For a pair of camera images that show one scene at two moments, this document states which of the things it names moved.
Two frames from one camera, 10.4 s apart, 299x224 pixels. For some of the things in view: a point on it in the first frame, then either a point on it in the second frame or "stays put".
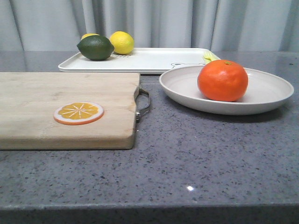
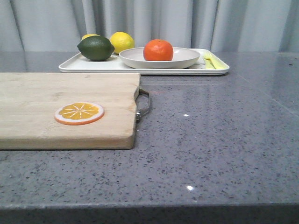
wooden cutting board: x=28 y=101 stays put
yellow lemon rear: x=88 y=34 stays put
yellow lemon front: x=123 y=42 stays put
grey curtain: x=261 y=25 stays put
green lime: x=96 y=47 stays put
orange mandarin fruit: x=223 y=80 to x=158 y=50
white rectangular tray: x=139 y=60 to x=77 y=65
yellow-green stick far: x=208 y=57 stays put
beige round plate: x=180 y=86 to x=182 y=58
